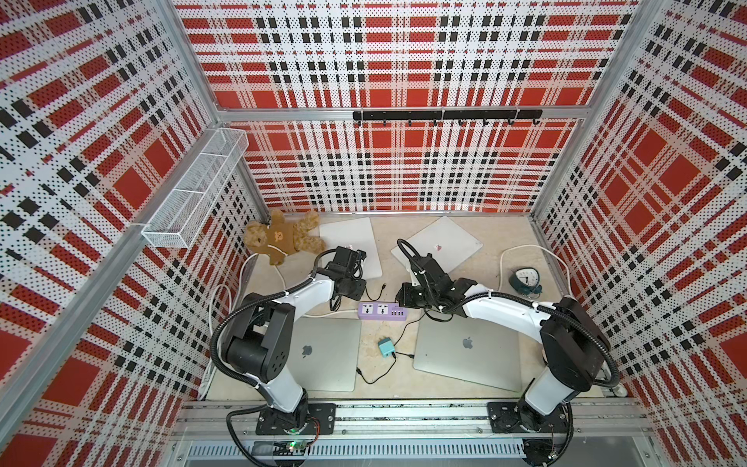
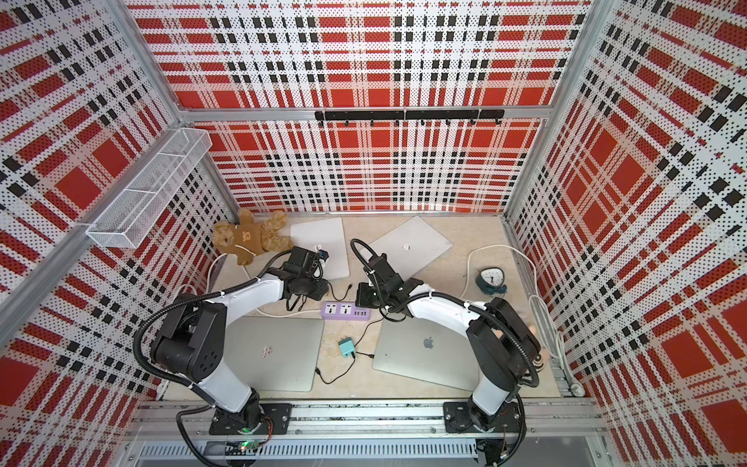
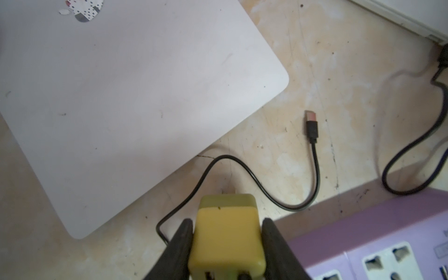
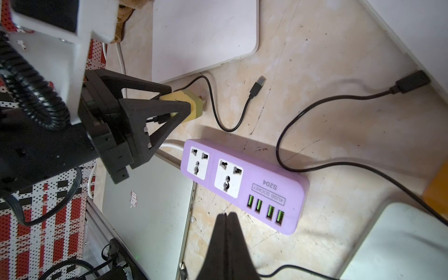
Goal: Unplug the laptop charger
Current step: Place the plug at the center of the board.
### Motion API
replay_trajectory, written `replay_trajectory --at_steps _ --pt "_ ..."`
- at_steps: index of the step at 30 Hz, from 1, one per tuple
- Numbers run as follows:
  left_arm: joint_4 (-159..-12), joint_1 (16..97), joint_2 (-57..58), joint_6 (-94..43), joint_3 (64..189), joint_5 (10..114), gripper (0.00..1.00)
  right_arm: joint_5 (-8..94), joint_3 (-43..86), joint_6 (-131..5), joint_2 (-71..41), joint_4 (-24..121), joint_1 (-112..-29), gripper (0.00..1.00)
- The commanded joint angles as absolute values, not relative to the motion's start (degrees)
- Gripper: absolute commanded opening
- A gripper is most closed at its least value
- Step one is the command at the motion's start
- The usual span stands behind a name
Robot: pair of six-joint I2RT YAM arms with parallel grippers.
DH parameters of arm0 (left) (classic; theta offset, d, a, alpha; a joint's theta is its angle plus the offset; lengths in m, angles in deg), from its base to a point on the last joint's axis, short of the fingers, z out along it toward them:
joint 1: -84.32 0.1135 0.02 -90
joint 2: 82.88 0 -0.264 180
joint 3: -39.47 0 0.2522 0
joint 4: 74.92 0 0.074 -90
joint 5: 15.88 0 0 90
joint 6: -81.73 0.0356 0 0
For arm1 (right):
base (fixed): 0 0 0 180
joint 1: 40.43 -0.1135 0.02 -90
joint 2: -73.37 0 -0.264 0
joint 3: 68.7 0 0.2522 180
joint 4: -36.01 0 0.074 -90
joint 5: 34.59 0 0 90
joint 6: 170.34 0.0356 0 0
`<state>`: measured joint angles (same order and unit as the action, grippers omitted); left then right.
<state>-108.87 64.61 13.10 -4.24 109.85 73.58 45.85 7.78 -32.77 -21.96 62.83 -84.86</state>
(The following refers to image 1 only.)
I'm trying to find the purple power strip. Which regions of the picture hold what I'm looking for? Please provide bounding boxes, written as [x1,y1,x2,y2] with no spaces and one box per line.
[357,302,408,321]

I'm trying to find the white power cord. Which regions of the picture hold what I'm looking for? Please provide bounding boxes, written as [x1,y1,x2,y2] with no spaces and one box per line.
[483,243,628,398]
[197,252,360,401]

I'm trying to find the brown teddy bear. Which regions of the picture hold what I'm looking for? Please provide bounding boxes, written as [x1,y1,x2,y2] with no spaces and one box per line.
[243,209,327,266]

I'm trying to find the silver laptop front left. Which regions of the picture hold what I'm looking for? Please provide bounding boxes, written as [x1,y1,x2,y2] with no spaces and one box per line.
[286,318,362,392]

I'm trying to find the silver laptop front right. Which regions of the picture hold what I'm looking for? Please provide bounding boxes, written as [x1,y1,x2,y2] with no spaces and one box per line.
[412,317,543,393]

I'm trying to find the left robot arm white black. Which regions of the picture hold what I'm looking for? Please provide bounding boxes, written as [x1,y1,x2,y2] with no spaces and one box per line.
[210,246,367,433]

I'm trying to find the white wire mesh basket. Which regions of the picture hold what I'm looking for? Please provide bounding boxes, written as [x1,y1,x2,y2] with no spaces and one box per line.
[142,128,248,249]

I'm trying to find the white laptop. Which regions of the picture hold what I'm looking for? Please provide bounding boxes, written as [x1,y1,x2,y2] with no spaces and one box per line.
[319,218,382,279]
[407,216,484,274]

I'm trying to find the black cable laptop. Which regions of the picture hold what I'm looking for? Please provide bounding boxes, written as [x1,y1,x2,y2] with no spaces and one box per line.
[392,311,427,359]
[329,282,387,313]
[355,349,399,386]

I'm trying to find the white laptop back right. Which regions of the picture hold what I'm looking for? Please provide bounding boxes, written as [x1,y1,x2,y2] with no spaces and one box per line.
[407,216,484,274]

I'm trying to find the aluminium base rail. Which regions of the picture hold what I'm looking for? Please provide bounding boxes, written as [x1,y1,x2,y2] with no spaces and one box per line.
[165,398,655,467]

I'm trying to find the teal usb charger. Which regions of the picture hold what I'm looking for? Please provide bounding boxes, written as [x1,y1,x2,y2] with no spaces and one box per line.
[377,338,396,358]

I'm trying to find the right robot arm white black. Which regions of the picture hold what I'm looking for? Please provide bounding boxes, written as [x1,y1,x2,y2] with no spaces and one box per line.
[396,239,621,433]

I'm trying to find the white power cord left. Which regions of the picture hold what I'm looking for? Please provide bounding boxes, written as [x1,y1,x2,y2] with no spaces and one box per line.
[197,252,360,401]

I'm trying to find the black hook rail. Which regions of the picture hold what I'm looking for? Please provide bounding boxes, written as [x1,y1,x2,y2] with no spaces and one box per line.
[352,109,544,123]

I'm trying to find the silver laptop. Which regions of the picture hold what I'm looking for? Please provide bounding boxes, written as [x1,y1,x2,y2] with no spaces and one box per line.
[412,317,543,393]
[286,318,362,392]

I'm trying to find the white laptop back left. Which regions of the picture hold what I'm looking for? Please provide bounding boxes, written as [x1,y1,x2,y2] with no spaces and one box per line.
[319,218,382,279]

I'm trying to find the white power cord right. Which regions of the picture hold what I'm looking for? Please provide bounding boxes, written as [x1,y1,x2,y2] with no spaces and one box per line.
[483,243,628,398]

